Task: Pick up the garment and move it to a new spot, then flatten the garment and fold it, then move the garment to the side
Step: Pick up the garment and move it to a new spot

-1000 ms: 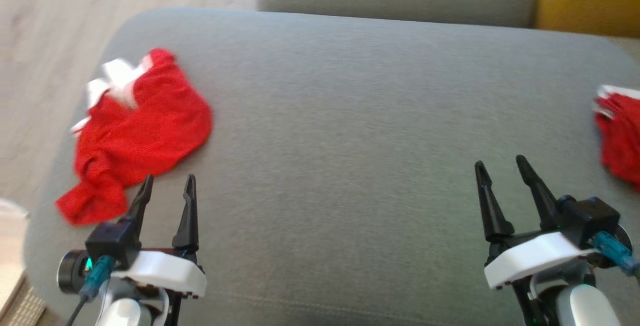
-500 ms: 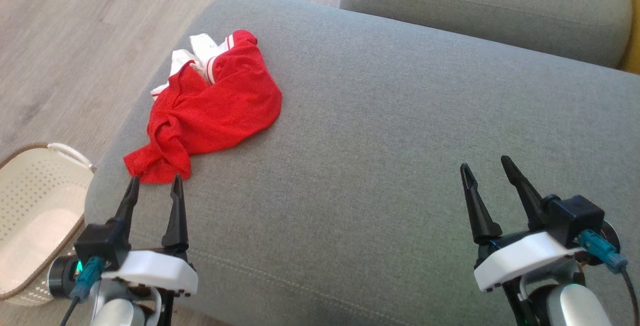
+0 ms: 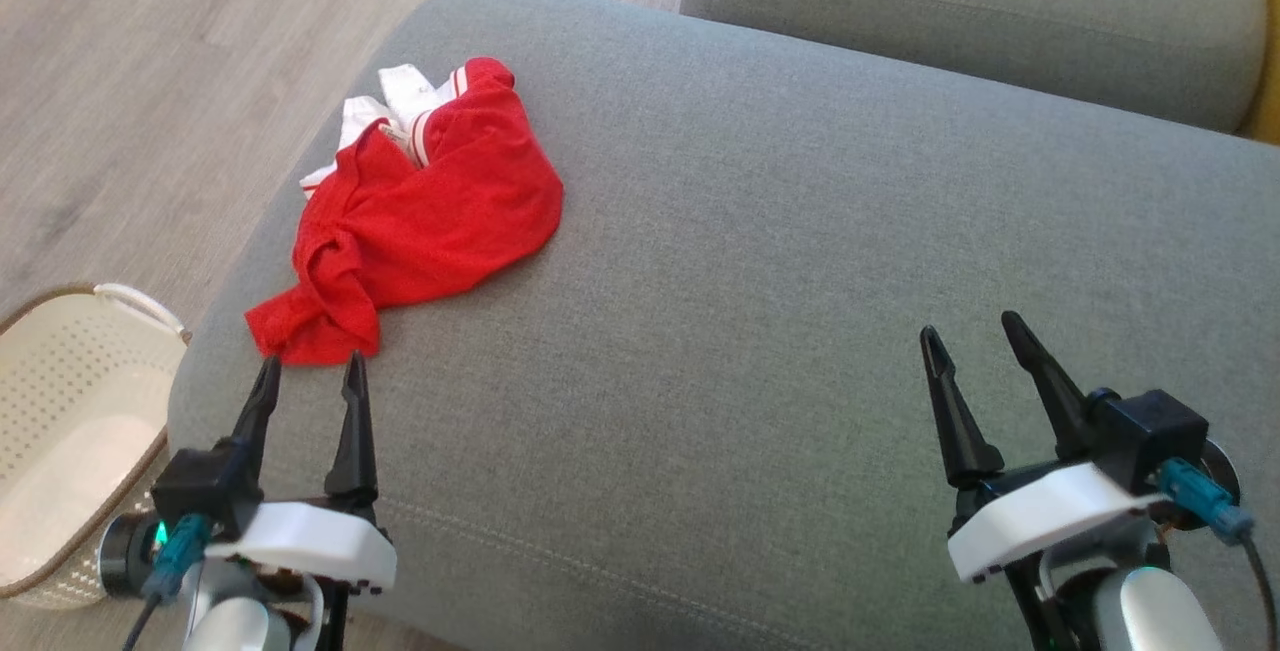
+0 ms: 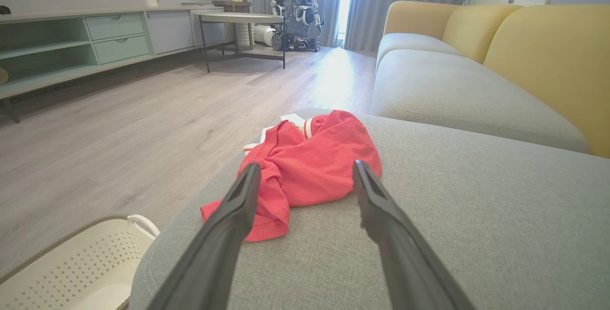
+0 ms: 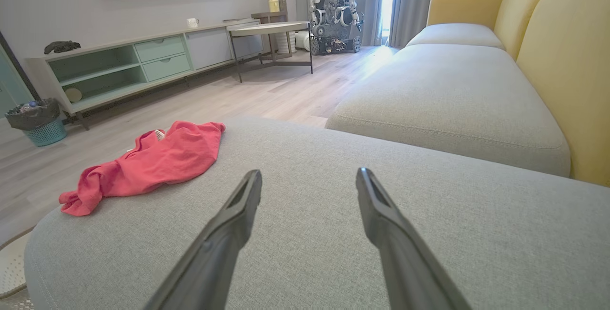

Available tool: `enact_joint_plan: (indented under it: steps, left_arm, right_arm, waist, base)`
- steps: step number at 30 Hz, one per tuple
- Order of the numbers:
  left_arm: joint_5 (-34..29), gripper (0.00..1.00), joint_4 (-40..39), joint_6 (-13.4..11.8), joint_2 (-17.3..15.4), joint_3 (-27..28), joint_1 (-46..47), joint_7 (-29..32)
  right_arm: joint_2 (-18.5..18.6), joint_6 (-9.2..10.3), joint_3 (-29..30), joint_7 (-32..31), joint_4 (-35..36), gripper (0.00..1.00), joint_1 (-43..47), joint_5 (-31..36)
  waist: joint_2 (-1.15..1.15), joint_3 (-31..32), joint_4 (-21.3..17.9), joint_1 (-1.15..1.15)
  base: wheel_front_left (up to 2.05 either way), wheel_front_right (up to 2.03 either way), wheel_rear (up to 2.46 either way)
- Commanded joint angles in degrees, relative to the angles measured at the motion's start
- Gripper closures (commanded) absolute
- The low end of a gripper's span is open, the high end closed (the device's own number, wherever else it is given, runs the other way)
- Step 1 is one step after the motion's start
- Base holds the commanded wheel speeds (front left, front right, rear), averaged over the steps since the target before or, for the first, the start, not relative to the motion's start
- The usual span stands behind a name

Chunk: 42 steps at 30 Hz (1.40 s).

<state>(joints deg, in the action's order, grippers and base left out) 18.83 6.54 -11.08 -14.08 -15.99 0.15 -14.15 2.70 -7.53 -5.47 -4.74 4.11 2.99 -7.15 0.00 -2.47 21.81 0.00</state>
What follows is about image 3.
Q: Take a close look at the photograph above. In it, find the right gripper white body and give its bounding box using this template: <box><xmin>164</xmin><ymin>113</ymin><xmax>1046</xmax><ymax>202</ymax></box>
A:
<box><xmin>947</xmin><ymin>461</ymin><xmax>1166</xmax><ymax>584</ymax></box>

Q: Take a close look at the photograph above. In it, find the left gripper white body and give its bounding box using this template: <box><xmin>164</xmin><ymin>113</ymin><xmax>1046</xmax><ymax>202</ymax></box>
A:
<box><xmin>205</xmin><ymin>501</ymin><xmax>397</xmax><ymax>594</ymax></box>

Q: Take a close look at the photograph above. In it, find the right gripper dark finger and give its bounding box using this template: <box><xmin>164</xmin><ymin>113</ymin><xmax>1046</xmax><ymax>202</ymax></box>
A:
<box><xmin>1002</xmin><ymin>311</ymin><xmax>1101</xmax><ymax>460</ymax></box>
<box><xmin>922</xmin><ymin>325</ymin><xmax>1004</xmax><ymax>489</ymax></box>

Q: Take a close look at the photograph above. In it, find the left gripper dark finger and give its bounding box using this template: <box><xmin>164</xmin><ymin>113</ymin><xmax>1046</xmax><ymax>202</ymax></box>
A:
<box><xmin>231</xmin><ymin>356</ymin><xmax>283</xmax><ymax>478</ymax></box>
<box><xmin>324</xmin><ymin>351</ymin><xmax>379</xmax><ymax>507</ymax></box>

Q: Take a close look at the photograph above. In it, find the yellow pillow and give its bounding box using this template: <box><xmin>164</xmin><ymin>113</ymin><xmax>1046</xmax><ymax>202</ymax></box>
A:
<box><xmin>1240</xmin><ymin>0</ymin><xmax>1280</xmax><ymax>144</ymax></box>

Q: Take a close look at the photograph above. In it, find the right cable with teal connector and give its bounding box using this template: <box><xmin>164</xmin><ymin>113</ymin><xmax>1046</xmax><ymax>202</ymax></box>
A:
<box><xmin>1158</xmin><ymin>458</ymin><xmax>1280</xmax><ymax>647</ymax></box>

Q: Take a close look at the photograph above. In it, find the red jersey with white trim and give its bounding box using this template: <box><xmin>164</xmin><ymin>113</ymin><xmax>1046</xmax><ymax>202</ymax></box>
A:
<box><xmin>245</xmin><ymin>56</ymin><xmax>566</xmax><ymax>367</ymax></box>

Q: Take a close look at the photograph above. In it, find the grey sofa seat cushion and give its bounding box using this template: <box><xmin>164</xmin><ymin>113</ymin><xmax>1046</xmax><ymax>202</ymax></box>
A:
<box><xmin>165</xmin><ymin>0</ymin><xmax>1280</xmax><ymax>651</ymax></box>

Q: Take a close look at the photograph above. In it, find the grey sofa back cushion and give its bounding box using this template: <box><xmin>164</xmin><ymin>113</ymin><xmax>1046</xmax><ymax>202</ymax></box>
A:
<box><xmin>680</xmin><ymin>0</ymin><xmax>1269</xmax><ymax>132</ymax></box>

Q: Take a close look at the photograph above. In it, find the cream perforated laundry basket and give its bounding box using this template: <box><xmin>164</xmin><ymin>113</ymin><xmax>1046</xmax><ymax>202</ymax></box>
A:
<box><xmin>0</xmin><ymin>281</ymin><xmax>193</xmax><ymax>612</ymax></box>

